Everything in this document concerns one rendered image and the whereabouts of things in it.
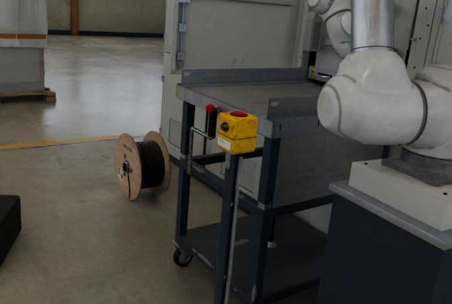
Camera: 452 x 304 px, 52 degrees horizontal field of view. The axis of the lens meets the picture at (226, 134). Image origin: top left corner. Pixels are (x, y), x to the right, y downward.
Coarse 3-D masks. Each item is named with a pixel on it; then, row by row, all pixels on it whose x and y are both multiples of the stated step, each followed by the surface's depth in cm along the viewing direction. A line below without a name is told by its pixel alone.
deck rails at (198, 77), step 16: (192, 80) 193; (208, 80) 198; (224, 80) 202; (240, 80) 207; (256, 80) 213; (272, 80) 218; (288, 80) 224; (304, 96) 154; (272, 112) 148; (288, 112) 152; (304, 112) 157
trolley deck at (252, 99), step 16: (176, 96) 195; (192, 96) 184; (208, 96) 175; (224, 96) 177; (240, 96) 180; (256, 96) 183; (272, 96) 185; (288, 96) 188; (256, 112) 156; (272, 128) 146; (288, 128) 150; (304, 128) 154; (320, 128) 159
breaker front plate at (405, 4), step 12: (396, 0) 187; (408, 0) 182; (396, 12) 187; (408, 12) 183; (324, 24) 219; (396, 24) 188; (408, 24) 183; (324, 36) 220; (396, 36) 188; (408, 36) 184; (324, 48) 221; (324, 60) 221; (336, 60) 215
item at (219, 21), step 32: (192, 0) 216; (224, 0) 219; (256, 0) 220; (288, 0) 222; (192, 32) 220; (224, 32) 223; (256, 32) 226; (288, 32) 229; (192, 64) 225; (224, 64) 227; (256, 64) 230; (288, 64) 233
